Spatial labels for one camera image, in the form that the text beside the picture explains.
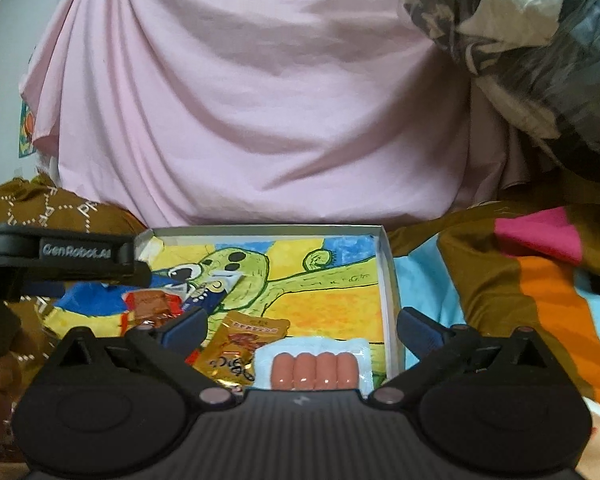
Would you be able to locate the pink cloth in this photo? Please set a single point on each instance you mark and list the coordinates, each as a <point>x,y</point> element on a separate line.
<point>255,85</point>

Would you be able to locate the cartoon drawing sheet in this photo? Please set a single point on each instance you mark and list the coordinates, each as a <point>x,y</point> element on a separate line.
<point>305,305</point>

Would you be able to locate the grey cardboard tray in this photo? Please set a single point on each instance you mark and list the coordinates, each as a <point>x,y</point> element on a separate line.
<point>387,285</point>

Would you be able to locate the clear plastic bag of clothes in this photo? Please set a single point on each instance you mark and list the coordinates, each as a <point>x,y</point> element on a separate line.
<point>530,35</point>

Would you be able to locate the gold snack packet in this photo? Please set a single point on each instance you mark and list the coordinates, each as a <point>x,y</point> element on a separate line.
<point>240,345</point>

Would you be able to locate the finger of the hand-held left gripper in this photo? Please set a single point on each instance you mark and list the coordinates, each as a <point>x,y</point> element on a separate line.
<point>125,272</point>

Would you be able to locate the person's left hand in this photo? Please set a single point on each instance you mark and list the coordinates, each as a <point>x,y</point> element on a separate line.
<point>2,390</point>

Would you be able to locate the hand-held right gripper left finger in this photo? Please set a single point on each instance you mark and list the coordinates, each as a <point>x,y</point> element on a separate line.
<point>185,327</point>

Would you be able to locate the cartoon printed blanket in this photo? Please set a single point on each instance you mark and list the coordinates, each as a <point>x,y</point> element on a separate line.
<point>530,285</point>

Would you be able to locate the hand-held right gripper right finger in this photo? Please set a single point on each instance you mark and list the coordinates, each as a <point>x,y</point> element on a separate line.
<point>420,330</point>

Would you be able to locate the red snack packet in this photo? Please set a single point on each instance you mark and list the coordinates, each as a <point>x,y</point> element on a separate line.
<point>150,305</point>

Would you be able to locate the cartoon wall poster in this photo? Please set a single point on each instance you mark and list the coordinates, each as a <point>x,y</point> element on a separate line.
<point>27,130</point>

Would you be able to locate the clear sausage packet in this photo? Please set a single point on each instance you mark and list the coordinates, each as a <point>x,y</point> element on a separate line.
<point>310,370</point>

